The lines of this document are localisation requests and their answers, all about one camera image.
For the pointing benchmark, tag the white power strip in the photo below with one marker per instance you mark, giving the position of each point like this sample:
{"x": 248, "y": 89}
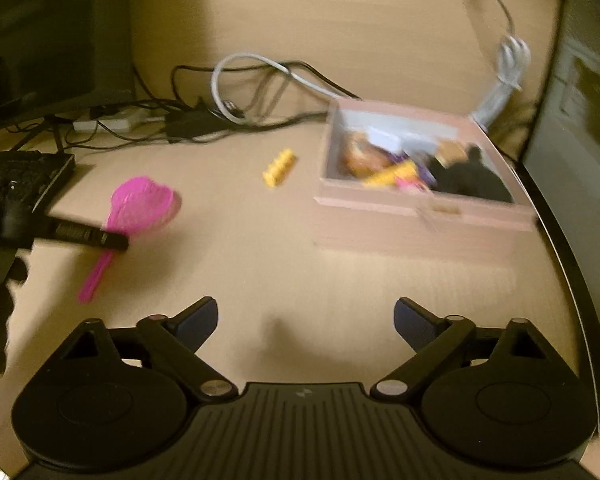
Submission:
{"x": 107, "y": 121}

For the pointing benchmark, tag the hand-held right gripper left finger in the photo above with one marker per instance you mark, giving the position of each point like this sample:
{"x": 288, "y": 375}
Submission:
{"x": 202, "y": 317}

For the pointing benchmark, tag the black plush toy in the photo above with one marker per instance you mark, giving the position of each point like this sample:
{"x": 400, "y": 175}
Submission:
{"x": 472, "y": 182}

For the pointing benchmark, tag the black computer monitor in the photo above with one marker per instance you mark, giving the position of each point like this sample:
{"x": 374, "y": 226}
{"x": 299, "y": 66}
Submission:
{"x": 45, "y": 35}

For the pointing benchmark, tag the cardboard box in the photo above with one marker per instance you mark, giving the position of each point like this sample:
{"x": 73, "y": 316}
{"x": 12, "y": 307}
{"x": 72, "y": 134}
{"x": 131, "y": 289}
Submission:
{"x": 420, "y": 215}

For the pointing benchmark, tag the yellow toy block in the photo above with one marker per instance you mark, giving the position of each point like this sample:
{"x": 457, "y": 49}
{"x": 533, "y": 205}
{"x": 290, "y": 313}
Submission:
{"x": 280, "y": 167}
{"x": 387, "y": 176}

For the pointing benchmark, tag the black power adapter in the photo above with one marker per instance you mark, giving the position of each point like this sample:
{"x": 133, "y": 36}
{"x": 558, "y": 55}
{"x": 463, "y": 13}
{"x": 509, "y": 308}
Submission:
{"x": 190, "y": 123}

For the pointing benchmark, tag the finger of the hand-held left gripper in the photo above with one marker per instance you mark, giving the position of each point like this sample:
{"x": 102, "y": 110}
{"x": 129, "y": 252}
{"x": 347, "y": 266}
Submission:
{"x": 80, "y": 233}

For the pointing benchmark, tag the pink hair brush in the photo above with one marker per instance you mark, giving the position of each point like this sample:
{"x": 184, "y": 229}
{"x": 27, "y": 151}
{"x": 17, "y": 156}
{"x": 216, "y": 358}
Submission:
{"x": 140, "y": 205}

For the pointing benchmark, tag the black keyboard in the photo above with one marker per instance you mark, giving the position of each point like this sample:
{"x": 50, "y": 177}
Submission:
{"x": 25, "y": 177}

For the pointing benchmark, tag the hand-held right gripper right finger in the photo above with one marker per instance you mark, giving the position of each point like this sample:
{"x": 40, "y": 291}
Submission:
{"x": 410, "y": 322}

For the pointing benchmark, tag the white card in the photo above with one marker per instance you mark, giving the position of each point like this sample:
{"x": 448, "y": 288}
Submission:
{"x": 384, "y": 139}

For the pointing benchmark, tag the small brown toy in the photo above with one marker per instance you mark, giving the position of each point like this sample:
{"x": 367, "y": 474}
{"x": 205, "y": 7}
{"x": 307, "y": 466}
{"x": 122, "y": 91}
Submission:
{"x": 452, "y": 151}

